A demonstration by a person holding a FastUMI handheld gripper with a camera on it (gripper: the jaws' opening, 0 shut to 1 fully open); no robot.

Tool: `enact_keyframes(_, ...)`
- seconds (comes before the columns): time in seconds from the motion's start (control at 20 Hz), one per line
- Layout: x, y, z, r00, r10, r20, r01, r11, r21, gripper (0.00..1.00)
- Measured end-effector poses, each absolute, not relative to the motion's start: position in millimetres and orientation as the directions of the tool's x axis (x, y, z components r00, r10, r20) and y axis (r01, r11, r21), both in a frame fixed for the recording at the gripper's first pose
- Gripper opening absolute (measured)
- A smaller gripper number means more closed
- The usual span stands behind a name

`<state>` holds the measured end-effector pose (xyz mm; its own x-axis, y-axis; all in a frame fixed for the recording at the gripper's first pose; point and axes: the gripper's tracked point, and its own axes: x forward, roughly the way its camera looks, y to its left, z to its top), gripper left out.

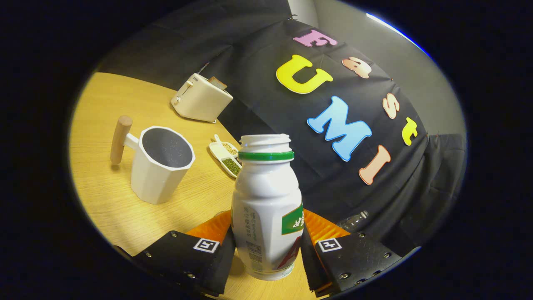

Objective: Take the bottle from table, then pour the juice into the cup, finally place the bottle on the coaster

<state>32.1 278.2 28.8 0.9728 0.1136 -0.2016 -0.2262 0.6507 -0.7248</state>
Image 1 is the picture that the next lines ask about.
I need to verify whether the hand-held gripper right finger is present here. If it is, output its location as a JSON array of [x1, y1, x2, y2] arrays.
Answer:
[[301, 208, 421, 297]]

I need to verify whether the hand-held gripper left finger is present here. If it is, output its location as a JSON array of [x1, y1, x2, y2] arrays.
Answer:
[[115, 210, 237, 297]]

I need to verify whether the white juice bottle green label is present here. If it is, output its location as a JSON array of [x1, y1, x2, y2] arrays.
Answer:
[[230, 134, 304, 281]]

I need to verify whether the white cup with wooden handle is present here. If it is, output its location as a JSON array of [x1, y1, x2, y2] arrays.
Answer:
[[110, 115, 196, 205]]

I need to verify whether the clear plastic water bottle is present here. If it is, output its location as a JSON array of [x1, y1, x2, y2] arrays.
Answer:
[[337, 210, 369, 232]]

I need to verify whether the white divided dish with beans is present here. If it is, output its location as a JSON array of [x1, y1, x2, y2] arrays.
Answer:
[[209, 134, 243, 179]]

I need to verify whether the wooden table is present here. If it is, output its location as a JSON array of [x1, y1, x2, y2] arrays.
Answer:
[[69, 72, 317, 300]]

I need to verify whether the cream toaster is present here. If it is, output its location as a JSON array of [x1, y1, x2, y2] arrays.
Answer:
[[171, 73, 234, 123]]

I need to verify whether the black backdrop cloth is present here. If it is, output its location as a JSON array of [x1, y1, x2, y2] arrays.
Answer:
[[98, 0, 467, 257]]

